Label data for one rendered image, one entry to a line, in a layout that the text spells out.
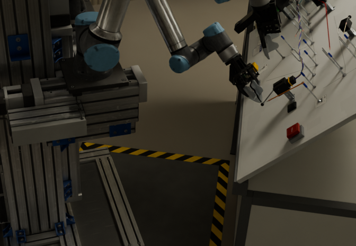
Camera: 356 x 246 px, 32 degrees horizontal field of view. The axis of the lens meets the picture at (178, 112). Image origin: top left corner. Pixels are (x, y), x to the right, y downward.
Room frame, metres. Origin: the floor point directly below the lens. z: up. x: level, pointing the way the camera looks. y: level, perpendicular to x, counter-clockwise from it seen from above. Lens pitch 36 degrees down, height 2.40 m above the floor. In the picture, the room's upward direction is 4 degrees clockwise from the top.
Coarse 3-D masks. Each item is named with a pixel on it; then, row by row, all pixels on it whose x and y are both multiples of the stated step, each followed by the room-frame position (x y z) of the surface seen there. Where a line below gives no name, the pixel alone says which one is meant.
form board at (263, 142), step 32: (352, 0) 2.46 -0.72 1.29; (288, 32) 2.58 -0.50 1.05; (320, 32) 2.37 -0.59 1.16; (288, 64) 2.29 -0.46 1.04; (320, 64) 2.12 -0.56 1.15; (352, 64) 1.98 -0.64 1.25; (256, 96) 2.21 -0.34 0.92; (320, 96) 1.90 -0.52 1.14; (352, 96) 1.78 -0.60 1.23; (256, 128) 1.97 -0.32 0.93; (320, 128) 1.72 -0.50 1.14; (256, 160) 1.76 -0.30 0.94
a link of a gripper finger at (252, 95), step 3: (246, 87) 2.03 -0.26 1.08; (249, 87) 2.05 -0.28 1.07; (246, 90) 2.04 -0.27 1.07; (249, 90) 2.02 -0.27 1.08; (249, 93) 2.03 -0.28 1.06; (252, 93) 2.01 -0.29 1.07; (249, 96) 2.02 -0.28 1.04; (252, 96) 2.02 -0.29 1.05; (255, 96) 2.00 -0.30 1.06; (252, 99) 2.02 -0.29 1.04; (255, 99) 2.02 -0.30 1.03; (258, 99) 2.02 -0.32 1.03; (258, 102) 2.02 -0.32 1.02
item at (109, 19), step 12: (108, 0) 1.82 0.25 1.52; (120, 0) 1.82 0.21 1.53; (108, 12) 1.81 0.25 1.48; (120, 12) 1.82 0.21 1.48; (96, 24) 1.82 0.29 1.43; (108, 24) 1.80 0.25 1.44; (120, 24) 1.83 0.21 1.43; (84, 36) 1.86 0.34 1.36; (96, 36) 1.79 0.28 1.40; (108, 36) 1.79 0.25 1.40; (120, 36) 1.83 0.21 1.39; (84, 48) 1.80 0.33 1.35; (96, 48) 1.77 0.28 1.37; (108, 48) 1.77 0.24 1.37; (96, 60) 1.77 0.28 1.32; (108, 60) 1.78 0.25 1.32
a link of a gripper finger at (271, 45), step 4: (268, 36) 1.99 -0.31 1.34; (268, 40) 1.98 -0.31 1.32; (268, 44) 1.98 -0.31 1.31; (272, 44) 1.98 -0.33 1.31; (276, 44) 1.97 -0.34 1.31; (264, 48) 1.97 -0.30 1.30; (268, 48) 1.97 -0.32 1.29; (272, 48) 1.97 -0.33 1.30; (276, 48) 1.97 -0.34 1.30; (264, 52) 1.97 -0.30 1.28; (268, 52) 1.97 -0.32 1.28; (268, 56) 1.97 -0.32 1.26
